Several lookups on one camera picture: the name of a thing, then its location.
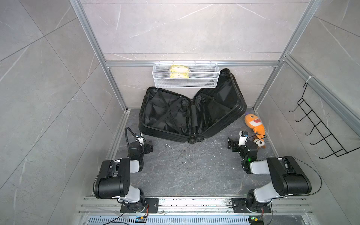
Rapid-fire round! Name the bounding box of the orange shark plush toy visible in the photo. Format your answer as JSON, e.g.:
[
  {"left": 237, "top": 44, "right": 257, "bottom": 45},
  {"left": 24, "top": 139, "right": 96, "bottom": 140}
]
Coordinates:
[{"left": 244, "top": 113, "right": 266, "bottom": 149}]

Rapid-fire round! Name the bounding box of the black wire hook rack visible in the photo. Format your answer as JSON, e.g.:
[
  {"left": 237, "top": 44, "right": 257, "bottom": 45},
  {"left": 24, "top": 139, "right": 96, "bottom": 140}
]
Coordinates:
[{"left": 288, "top": 83, "right": 360, "bottom": 159}]

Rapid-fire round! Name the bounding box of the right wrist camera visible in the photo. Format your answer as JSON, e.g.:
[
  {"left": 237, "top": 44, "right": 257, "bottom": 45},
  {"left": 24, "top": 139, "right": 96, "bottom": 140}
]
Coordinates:
[{"left": 238, "top": 131, "right": 248, "bottom": 146}]

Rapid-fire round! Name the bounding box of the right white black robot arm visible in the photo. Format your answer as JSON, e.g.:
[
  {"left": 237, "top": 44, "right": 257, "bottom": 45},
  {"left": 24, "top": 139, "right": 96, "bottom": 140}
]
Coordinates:
[{"left": 227, "top": 136, "right": 323, "bottom": 213}]

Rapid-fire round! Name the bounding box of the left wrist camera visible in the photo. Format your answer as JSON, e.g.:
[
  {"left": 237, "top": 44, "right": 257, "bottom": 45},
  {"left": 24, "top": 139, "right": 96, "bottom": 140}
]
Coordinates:
[{"left": 135, "top": 133, "right": 145, "bottom": 145}]

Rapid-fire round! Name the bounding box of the white wire mesh basket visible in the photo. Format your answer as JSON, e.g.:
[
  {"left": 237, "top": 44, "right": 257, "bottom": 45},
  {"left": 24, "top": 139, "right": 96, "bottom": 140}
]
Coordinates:
[{"left": 152, "top": 62, "right": 220, "bottom": 88}]

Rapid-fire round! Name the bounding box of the black hard-shell suitcase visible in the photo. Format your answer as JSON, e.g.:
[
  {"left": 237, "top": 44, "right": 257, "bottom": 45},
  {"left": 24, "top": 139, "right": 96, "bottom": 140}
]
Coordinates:
[{"left": 138, "top": 68, "right": 247, "bottom": 144}]

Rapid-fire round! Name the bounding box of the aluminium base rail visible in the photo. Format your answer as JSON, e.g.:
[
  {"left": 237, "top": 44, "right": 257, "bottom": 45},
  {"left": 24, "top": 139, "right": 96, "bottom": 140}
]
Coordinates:
[{"left": 74, "top": 196, "right": 318, "bottom": 225}]

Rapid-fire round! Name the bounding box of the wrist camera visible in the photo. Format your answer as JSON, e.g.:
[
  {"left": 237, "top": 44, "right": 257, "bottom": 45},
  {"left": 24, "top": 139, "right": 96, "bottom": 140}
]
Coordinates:
[
  {"left": 135, "top": 133, "right": 145, "bottom": 145},
  {"left": 238, "top": 131, "right": 248, "bottom": 146}
]

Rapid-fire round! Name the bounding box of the yellow packet in basket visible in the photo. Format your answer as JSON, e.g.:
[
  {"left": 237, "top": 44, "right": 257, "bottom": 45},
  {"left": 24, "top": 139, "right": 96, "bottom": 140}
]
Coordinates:
[{"left": 169, "top": 65, "right": 190, "bottom": 79}]

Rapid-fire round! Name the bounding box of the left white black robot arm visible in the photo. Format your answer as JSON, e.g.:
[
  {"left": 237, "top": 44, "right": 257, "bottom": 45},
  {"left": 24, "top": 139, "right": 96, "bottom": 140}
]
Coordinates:
[{"left": 92, "top": 127, "right": 153, "bottom": 214}]

